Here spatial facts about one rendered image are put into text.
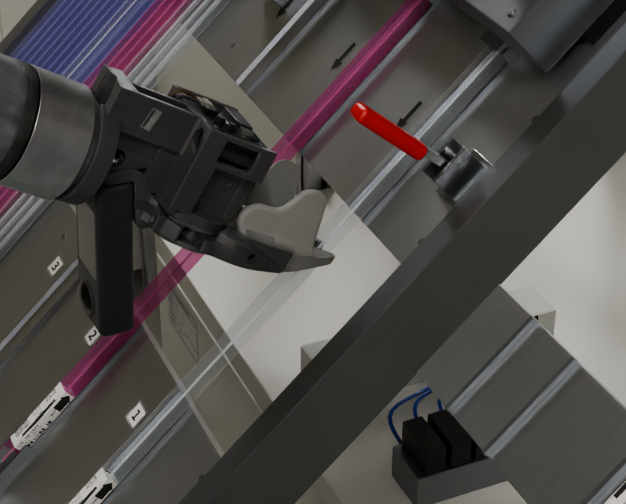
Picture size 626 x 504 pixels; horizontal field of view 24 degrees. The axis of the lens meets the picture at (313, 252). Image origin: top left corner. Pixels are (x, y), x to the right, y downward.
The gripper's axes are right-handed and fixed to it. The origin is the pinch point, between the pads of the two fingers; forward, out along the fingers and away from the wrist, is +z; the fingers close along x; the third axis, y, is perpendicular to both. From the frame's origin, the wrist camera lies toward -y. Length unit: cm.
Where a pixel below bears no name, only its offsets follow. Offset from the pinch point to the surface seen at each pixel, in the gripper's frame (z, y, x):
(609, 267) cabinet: 60, -1, 31
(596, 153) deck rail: 8.7, 16.7, -10.1
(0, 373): -6.2, -25.8, 20.5
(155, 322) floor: 72, -66, 126
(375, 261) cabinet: 40, -13, 43
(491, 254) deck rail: 5.6, 7.7, -10.0
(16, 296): -5.0, -21.5, 26.7
